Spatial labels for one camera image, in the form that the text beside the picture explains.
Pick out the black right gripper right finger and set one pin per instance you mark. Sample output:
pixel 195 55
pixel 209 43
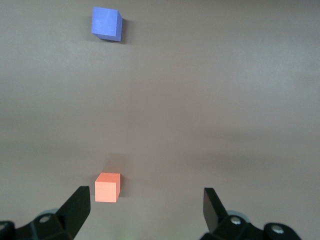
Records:
pixel 212 212

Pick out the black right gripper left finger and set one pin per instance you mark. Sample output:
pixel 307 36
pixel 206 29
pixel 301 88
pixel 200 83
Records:
pixel 72 212

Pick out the orange foam block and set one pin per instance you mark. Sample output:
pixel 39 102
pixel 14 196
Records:
pixel 106 190

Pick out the purple foam block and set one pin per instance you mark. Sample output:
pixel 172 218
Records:
pixel 105 22

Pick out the brown paper table cover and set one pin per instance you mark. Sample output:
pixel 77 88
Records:
pixel 225 100

